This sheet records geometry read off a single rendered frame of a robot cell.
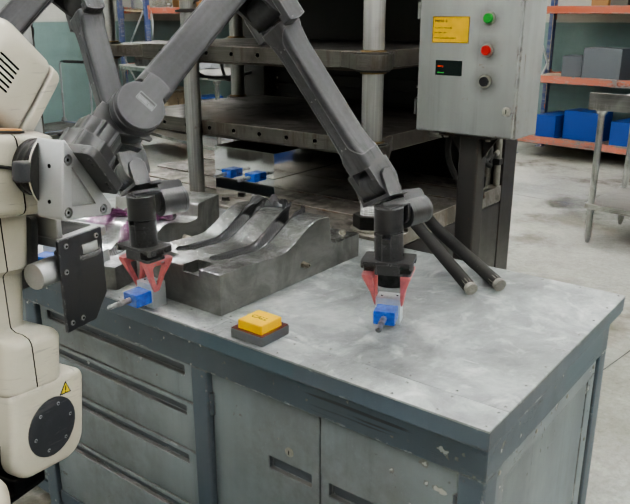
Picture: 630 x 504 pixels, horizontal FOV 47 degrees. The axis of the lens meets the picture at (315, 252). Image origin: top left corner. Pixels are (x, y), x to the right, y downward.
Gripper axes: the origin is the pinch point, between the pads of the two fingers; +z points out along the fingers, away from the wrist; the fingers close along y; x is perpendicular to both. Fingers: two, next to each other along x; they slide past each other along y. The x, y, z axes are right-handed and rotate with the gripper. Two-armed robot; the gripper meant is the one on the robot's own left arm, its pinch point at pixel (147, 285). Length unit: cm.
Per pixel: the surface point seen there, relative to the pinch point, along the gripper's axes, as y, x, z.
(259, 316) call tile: -28.6, -3.3, 1.2
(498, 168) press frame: -8, -157, 0
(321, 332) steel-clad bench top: -37.5, -11.2, 5.1
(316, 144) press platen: 21, -86, -16
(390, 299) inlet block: -46, -23, 0
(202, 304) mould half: -11.2, -4.8, 3.3
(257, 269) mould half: -16.5, -16.3, -2.3
